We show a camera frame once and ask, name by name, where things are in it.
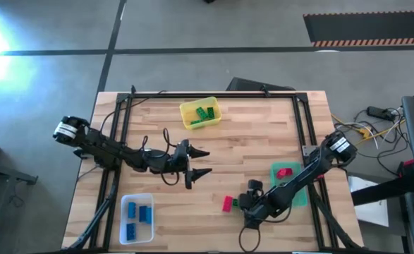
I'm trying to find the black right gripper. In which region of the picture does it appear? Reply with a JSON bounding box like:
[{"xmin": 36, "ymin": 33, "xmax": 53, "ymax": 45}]
[{"xmin": 238, "ymin": 179, "xmax": 264, "ymax": 218}]

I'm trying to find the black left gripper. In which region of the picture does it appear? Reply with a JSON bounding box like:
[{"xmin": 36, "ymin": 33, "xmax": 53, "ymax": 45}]
[{"xmin": 173, "ymin": 138, "xmax": 214, "ymax": 191}]

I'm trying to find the yellow plastic bin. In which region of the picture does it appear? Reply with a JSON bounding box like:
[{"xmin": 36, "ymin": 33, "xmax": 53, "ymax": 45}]
[{"xmin": 179, "ymin": 96, "xmax": 223, "ymax": 131}]

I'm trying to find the teal plastic bin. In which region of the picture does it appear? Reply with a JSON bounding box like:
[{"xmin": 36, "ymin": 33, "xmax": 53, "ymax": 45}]
[{"xmin": 269, "ymin": 161, "xmax": 309, "ymax": 208}]

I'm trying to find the black flat panel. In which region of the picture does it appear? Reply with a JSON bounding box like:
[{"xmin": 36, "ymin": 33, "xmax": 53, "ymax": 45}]
[{"xmin": 226, "ymin": 76, "xmax": 296, "ymax": 92}]

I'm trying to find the clear plastic bin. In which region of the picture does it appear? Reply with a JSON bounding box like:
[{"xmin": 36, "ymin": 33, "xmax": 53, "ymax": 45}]
[{"xmin": 119, "ymin": 193, "xmax": 156, "ymax": 246}]

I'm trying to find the white paper sheet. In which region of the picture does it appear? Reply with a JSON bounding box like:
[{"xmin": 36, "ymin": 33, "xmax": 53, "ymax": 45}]
[{"xmin": 347, "ymin": 175, "xmax": 390, "ymax": 228}]

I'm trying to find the black power adapter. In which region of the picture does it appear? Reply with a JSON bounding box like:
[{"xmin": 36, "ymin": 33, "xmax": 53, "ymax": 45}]
[{"xmin": 366, "ymin": 105, "xmax": 395, "ymax": 121}]

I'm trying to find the grey side stand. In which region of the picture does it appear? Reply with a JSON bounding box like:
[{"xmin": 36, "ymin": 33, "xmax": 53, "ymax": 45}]
[{"xmin": 0, "ymin": 158, "xmax": 39, "ymax": 254}]

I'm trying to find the black hazard-striped floor mat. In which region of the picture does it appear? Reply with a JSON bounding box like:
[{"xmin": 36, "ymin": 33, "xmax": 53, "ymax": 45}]
[{"xmin": 303, "ymin": 10, "xmax": 414, "ymax": 48}]

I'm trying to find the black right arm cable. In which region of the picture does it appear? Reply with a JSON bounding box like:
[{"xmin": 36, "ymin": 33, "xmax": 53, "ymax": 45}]
[{"xmin": 237, "ymin": 217, "xmax": 293, "ymax": 253}]

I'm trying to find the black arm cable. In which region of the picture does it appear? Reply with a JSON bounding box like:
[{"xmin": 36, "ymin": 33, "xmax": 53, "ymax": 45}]
[
  {"xmin": 99, "ymin": 90, "xmax": 169, "ymax": 135},
  {"xmin": 237, "ymin": 217, "xmax": 293, "ymax": 253}
]

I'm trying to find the black aluminium table frame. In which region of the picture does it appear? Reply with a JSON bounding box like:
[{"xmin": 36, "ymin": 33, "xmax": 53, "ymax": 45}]
[{"xmin": 67, "ymin": 90, "xmax": 365, "ymax": 253}]

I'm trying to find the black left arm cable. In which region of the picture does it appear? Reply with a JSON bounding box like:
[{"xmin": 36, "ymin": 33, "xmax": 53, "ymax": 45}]
[{"xmin": 99, "ymin": 90, "xmax": 169, "ymax": 135}]

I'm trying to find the white floor cable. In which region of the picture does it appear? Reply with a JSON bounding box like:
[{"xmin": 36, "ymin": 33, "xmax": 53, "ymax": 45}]
[{"xmin": 334, "ymin": 121, "xmax": 381, "ymax": 150}]

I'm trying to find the yellow floor cable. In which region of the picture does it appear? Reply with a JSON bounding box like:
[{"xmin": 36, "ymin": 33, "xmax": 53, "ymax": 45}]
[{"xmin": 331, "ymin": 113, "xmax": 407, "ymax": 140}]

